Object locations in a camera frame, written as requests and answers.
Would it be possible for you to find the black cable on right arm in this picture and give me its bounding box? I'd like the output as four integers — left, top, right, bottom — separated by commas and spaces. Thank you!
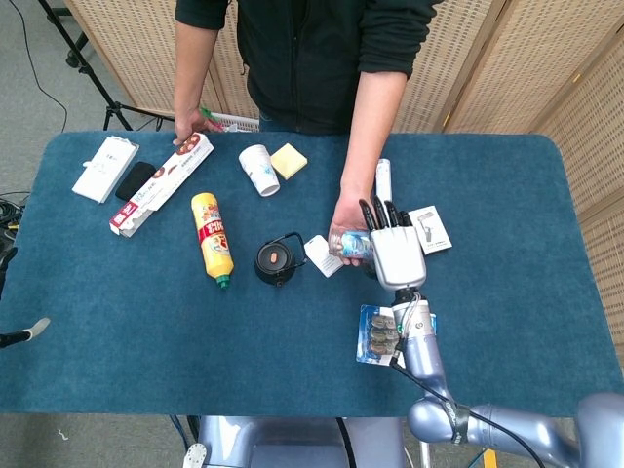
388, 335, 548, 468

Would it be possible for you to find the person's left hand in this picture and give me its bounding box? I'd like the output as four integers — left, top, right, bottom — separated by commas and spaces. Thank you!
328, 187, 379, 268

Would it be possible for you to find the bundle of cables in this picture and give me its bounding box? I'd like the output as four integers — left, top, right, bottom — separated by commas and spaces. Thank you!
0, 191, 31, 241

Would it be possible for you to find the black tripod stand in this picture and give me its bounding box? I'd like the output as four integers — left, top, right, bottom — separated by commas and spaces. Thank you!
37, 0, 176, 132

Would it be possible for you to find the robot left five-finger hand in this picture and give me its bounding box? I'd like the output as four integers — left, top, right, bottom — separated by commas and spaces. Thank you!
0, 246, 52, 349

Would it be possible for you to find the small blue-labelled packet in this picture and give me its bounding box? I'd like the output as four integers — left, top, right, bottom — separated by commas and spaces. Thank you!
328, 228, 374, 260

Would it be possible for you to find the white box with gimbal print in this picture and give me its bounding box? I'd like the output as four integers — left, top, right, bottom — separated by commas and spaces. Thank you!
407, 205, 453, 256

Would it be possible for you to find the black soft pouch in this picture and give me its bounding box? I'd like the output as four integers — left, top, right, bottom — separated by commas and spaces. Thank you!
114, 161, 158, 202

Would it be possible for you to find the thin black floor cable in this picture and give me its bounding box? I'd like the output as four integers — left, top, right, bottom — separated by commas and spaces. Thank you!
6, 0, 69, 133

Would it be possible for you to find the wicker folding screen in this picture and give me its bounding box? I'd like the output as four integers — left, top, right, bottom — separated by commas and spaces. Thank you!
389, 0, 624, 368
64, 0, 260, 121

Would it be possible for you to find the correction tape blister pack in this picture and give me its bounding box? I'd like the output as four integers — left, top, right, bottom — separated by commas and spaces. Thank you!
355, 304, 438, 369

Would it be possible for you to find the green red small packet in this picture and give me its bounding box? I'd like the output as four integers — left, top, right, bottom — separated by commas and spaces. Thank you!
199, 105, 226, 133

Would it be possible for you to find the robot torso base silver-blue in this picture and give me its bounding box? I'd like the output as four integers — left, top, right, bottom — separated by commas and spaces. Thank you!
181, 415, 409, 468

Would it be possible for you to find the person's right hand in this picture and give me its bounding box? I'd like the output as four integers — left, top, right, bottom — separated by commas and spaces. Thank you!
172, 107, 223, 147

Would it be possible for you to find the blue table cloth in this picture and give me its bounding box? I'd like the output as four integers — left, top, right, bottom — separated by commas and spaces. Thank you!
0, 130, 624, 419

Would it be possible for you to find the person's right forearm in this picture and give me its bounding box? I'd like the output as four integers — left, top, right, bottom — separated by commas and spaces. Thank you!
173, 19, 219, 117

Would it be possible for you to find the flat white cardboard box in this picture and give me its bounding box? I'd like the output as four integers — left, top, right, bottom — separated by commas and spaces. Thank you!
71, 136, 140, 205

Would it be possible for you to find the small white card box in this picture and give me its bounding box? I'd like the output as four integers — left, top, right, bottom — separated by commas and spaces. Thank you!
302, 234, 345, 279

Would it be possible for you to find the blue cable under table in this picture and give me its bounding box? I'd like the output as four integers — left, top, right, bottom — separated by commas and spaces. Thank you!
169, 415, 202, 455

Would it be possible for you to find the white wire basket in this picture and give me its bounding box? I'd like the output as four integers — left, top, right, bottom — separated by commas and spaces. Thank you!
212, 111, 260, 134

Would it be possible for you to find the person's torso black jacket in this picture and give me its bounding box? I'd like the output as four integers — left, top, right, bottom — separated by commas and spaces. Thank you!
174, 0, 443, 137

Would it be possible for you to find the long red white box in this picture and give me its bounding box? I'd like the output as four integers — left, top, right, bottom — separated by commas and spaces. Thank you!
108, 132, 215, 239

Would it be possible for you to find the yellow sticky note pad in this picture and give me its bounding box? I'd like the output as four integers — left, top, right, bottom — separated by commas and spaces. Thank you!
269, 142, 309, 181

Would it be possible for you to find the person's left forearm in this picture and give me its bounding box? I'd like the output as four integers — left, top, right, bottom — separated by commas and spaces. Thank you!
339, 66, 410, 199

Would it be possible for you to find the black small teapot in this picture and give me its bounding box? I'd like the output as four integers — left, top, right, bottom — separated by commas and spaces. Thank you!
253, 231, 308, 289

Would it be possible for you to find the robot right five-finger hand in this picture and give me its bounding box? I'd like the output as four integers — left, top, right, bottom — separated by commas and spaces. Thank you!
358, 194, 428, 293

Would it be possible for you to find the white paper cup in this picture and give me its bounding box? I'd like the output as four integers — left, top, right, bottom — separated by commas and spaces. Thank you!
238, 143, 282, 198

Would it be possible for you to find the yellow sauce bottle green cap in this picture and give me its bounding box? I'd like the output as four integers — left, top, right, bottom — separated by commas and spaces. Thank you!
190, 191, 236, 291

